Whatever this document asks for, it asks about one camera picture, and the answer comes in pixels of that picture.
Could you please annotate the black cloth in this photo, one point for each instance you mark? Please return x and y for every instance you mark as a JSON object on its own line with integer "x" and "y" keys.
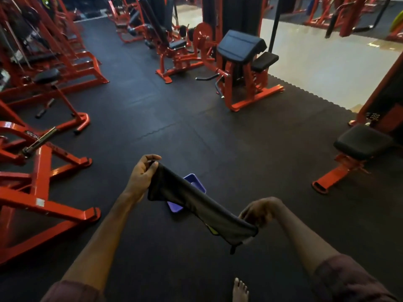
{"x": 195, "y": 201}

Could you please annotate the person's left thumb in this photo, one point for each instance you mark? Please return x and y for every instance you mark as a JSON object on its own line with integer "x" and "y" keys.
{"x": 154, "y": 169}

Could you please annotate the black upright pole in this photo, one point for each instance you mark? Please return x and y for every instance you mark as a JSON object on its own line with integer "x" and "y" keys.
{"x": 275, "y": 21}

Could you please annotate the orange machine with black pads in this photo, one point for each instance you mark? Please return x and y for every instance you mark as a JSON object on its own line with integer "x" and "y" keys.
{"x": 127, "y": 21}

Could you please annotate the orange preacher curl machine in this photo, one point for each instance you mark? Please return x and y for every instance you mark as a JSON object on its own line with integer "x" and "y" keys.
{"x": 242, "y": 69}

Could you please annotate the person's bare foot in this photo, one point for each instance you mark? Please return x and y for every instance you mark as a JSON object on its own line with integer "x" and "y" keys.
{"x": 240, "y": 290}

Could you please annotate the maroon right sleeve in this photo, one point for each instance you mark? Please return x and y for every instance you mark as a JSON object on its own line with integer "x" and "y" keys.
{"x": 346, "y": 279}

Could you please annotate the orange leg extension machine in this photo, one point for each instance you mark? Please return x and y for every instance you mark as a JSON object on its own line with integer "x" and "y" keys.
{"x": 176, "y": 50}

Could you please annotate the orange plate-loaded lever machine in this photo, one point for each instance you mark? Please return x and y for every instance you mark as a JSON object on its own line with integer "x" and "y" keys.
{"x": 37, "y": 185}

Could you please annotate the yellow-green item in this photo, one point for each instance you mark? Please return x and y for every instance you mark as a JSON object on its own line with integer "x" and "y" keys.
{"x": 212, "y": 230}

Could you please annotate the maroon left sleeve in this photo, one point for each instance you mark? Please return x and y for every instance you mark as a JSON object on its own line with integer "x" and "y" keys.
{"x": 74, "y": 292}

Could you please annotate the purple plastic tray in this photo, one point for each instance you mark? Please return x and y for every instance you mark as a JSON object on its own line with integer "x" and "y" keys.
{"x": 195, "y": 182}

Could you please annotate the person's right forearm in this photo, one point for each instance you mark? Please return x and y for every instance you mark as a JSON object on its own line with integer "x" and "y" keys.
{"x": 302, "y": 235}

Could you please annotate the maroon sleeve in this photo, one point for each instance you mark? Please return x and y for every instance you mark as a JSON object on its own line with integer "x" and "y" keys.
{"x": 74, "y": 292}
{"x": 346, "y": 279}

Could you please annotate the person's left forearm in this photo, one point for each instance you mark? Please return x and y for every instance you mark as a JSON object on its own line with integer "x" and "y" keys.
{"x": 100, "y": 242}

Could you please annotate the orange machine with black seat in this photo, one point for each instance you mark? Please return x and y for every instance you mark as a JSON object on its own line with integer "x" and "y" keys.
{"x": 362, "y": 144}

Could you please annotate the person's right fingers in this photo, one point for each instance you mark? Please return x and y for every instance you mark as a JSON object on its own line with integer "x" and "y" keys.
{"x": 249, "y": 218}

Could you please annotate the person's right hand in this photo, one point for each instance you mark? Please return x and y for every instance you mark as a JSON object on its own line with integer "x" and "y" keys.
{"x": 261, "y": 210}

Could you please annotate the orange gym machine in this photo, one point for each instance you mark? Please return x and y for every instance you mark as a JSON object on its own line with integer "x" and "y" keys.
{"x": 343, "y": 14}

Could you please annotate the person's left hand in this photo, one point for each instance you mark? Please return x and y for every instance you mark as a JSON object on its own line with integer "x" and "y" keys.
{"x": 138, "y": 180}

